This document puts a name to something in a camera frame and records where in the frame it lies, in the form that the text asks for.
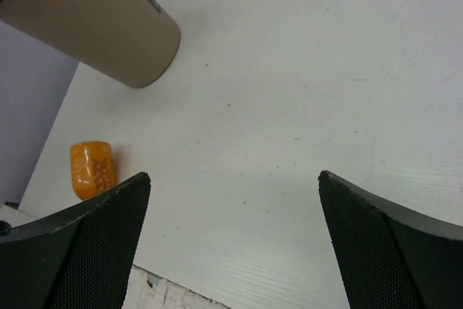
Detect orange bottle yellow cap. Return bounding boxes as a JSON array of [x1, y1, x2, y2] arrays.
[[69, 141, 116, 200]]

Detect tan cylindrical bin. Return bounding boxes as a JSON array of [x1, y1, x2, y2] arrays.
[[1, 0, 181, 88]]

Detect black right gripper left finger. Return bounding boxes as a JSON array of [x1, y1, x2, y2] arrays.
[[1, 172, 150, 308]]

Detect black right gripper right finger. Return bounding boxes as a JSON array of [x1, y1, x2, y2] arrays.
[[318, 171, 462, 308]]

